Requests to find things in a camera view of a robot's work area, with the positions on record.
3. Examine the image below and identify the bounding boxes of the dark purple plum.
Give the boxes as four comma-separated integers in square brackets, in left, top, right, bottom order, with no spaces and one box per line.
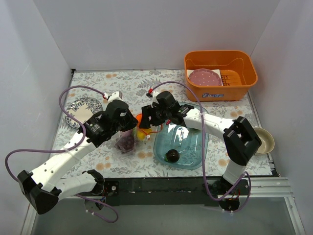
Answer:
[165,149,180,163]

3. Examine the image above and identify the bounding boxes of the red grape bunch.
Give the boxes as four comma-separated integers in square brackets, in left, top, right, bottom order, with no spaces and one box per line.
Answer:
[115,130,135,153]

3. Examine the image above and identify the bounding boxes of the pink dotted plate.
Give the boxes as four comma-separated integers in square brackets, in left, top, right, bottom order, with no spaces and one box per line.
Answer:
[187,69,223,87]

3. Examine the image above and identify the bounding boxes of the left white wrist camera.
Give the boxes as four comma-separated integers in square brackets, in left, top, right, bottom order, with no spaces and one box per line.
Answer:
[102,91,122,103]

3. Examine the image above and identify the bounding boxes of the beige ceramic bowl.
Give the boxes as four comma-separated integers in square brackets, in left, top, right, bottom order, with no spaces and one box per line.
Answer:
[254,127,275,156]

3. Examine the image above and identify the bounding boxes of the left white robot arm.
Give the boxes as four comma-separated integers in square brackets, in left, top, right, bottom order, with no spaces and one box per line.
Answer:
[18,100,137,214]

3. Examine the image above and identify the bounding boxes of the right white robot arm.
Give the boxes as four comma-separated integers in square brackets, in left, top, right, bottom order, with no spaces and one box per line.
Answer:
[139,91,261,195]

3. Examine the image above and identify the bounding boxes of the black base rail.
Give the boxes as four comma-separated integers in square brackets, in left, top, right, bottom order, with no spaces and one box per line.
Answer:
[106,177,219,207]

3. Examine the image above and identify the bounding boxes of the yellow bell pepper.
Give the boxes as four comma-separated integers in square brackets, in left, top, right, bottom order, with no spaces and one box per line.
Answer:
[136,129,146,141]

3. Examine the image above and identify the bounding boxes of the orange plastic basin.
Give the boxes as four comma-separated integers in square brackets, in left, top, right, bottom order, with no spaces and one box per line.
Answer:
[184,50,258,102]

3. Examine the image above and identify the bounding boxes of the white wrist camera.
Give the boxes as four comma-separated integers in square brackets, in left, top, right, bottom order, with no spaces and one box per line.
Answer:
[102,91,122,103]
[146,88,159,106]

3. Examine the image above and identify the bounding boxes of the clear zip top bag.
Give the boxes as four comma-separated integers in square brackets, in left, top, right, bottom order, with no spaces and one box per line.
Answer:
[114,113,163,154]

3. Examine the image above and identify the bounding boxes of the blue floral plate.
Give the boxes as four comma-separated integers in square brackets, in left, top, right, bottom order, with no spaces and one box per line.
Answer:
[66,97,103,123]

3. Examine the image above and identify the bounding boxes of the orange fruit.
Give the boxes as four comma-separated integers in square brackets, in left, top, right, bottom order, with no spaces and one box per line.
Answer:
[135,114,142,128]

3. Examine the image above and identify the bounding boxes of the blue transparent plastic tray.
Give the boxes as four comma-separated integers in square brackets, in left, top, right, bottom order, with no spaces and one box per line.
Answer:
[154,123,202,170]

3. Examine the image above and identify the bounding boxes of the floral tablecloth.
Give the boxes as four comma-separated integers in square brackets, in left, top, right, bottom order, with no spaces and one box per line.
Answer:
[46,70,274,178]

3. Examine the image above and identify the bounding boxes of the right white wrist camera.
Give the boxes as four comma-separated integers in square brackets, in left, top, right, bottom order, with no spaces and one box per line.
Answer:
[146,88,159,106]

